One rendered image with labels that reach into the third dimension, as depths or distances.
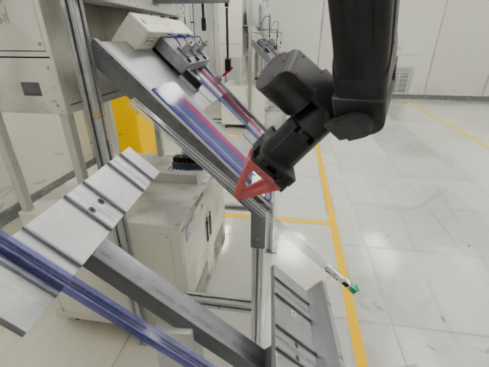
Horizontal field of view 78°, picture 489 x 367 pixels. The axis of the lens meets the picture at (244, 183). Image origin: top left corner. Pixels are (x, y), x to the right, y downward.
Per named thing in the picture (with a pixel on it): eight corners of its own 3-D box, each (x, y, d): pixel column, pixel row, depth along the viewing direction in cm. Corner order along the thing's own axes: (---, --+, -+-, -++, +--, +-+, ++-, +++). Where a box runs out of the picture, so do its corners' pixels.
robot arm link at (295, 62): (378, 135, 34) (392, 79, 37) (314, 69, 29) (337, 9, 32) (302, 153, 44) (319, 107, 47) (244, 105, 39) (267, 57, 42)
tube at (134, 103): (351, 289, 57) (356, 286, 56) (353, 295, 55) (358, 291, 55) (131, 103, 45) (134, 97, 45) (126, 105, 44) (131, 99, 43)
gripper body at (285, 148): (252, 161, 41) (291, 121, 38) (257, 139, 50) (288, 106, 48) (287, 190, 43) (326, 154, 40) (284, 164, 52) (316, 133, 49)
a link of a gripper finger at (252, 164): (217, 191, 46) (259, 148, 42) (224, 172, 52) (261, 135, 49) (250, 218, 47) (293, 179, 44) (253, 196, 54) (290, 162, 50)
